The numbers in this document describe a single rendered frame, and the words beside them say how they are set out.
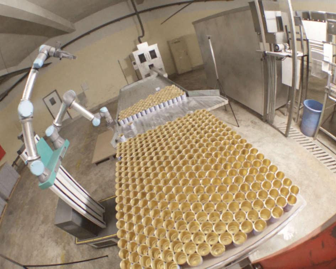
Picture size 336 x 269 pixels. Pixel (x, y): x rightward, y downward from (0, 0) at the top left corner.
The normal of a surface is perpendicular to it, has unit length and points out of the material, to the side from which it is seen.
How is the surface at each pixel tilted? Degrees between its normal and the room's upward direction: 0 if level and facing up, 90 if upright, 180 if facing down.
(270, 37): 90
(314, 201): 0
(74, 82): 90
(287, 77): 90
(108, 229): 0
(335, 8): 90
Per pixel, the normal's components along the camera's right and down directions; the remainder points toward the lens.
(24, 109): 0.85, -0.10
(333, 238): -0.92, 0.39
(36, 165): 0.87, 0.16
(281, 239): -0.29, -0.77
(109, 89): 0.26, 0.50
